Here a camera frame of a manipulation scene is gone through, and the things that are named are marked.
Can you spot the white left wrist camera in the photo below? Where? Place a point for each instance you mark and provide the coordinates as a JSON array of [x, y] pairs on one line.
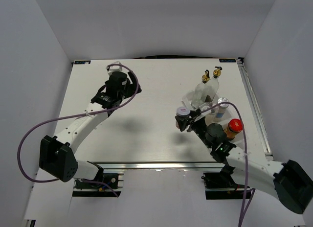
[[115, 66]]

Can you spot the clear round glass oil bottle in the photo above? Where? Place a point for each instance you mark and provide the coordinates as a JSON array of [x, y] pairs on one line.
[[198, 96]]

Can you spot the silver lid shaker bottle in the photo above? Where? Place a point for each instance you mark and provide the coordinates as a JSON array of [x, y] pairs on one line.
[[221, 108]]

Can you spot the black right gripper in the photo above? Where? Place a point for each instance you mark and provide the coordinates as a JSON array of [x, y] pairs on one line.
[[183, 122]]

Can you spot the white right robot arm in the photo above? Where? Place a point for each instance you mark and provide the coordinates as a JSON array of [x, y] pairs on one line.
[[287, 182]]

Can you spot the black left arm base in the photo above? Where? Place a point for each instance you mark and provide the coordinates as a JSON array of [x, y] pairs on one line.
[[107, 185]]

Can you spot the aluminium table right rail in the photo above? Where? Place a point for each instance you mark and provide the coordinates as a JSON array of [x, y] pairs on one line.
[[255, 109]]

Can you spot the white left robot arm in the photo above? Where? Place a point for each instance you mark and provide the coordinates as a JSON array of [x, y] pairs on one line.
[[57, 153]]

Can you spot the square glass bottle gold spout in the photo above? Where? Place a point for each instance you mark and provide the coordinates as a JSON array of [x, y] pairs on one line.
[[212, 85]]

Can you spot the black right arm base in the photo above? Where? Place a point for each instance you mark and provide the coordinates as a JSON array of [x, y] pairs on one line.
[[220, 185]]

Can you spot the aluminium table front rail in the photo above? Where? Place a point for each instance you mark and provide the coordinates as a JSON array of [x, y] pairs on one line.
[[161, 165]]

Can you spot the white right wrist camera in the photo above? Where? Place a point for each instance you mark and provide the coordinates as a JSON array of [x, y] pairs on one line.
[[202, 111]]

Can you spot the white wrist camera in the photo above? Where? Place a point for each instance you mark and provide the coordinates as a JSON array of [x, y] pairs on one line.
[[202, 111], [115, 66]]

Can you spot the blue sticker on left corner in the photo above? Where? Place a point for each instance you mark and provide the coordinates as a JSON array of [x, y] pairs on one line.
[[82, 62]]

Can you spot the red cap sauce jar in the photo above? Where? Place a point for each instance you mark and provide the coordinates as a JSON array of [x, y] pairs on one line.
[[233, 127]]

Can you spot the silver cone cap grinder bottle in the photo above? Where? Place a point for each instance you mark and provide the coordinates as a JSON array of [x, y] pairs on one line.
[[211, 112]]

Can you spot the small jar with white lid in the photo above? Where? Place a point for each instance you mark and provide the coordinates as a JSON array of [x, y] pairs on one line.
[[183, 111]]

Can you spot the aluminium table rail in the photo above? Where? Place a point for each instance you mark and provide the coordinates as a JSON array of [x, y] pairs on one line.
[[255, 109], [161, 165]]

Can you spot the white plastic organizer tray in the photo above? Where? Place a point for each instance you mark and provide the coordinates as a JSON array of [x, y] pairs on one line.
[[227, 143]]

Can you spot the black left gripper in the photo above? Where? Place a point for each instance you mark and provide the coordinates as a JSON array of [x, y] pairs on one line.
[[131, 87]]

